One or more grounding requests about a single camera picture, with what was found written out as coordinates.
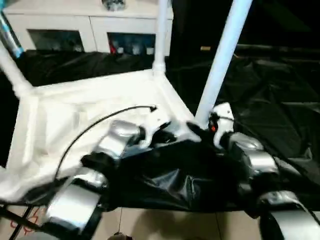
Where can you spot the white plastic table top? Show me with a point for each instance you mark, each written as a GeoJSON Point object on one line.
{"type": "Point", "coordinates": [87, 100]}

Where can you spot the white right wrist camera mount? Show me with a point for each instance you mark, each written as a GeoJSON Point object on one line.
{"type": "Point", "coordinates": [223, 115]}

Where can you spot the black plastic sheet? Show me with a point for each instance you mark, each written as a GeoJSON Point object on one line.
{"type": "Point", "coordinates": [262, 100]}

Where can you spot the tan tape piece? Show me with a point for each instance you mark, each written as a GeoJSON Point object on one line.
{"type": "Point", "coordinates": [205, 48]}

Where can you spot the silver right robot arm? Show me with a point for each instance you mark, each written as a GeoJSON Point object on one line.
{"type": "Point", "coordinates": [250, 150]}

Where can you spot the small white jar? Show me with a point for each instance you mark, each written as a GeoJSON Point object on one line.
{"type": "Point", "coordinates": [121, 50]}
{"type": "Point", "coordinates": [149, 50]}

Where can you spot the red bottle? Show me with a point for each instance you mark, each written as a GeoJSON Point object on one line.
{"type": "Point", "coordinates": [113, 47]}

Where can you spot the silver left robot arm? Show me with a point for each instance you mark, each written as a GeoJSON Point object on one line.
{"type": "Point", "coordinates": [112, 140]}

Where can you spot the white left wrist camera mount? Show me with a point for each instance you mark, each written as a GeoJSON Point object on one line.
{"type": "Point", "coordinates": [155, 122]}

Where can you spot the black backdrop curtain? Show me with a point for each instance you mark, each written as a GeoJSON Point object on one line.
{"type": "Point", "coordinates": [275, 22]}

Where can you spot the black stand leg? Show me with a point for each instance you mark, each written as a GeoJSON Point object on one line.
{"type": "Point", "coordinates": [17, 220]}

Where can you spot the blue patterned roll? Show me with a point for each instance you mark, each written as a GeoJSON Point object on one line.
{"type": "Point", "coordinates": [11, 35]}

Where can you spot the dark shoe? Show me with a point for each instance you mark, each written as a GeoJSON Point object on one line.
{"type": "Point", "coordinates": [120, 236]}

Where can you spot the white cabinet with glass doors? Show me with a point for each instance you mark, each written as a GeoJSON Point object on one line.
{"type": "Point", "coordinates": [75, 22]}

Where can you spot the clear bag of dark items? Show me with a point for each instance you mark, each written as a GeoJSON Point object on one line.
{"type": "Point", "coordinates": [113, 4]}

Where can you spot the long black pole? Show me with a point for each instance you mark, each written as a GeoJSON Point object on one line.
{"type": "Point", "coordinates": [287, 48]}

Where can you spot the white plastic table leg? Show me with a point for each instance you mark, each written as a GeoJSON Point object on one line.
{"type": "Point", "coordinates": [161, 37]}
{"type": "Point", "coordinates": [222, 57]}
{"type": "Point", "coordinates": [12, 70]}

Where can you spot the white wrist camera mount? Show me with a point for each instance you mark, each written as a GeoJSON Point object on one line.
{"type": "Point", "coordinates": [223, 115]}
{"type": "Point", "coordinates": [155, 122]}

